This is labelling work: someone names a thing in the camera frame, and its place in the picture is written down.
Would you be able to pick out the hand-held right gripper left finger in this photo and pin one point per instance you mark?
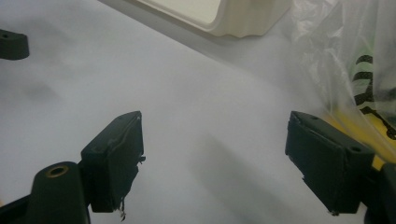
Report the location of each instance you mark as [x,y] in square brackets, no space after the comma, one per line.
[112,165]

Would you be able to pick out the clear plastic bag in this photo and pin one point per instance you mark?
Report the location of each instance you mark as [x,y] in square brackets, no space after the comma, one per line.
[348,56]

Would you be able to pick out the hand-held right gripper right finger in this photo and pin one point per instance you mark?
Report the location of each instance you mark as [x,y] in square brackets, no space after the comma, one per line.
[327,168]

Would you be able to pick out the yellow packet with black print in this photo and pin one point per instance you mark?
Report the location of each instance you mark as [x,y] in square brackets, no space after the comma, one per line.
[370,121]

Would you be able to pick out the cream plastic tray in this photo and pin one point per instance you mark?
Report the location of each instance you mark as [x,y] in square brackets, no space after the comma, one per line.
[218,15]

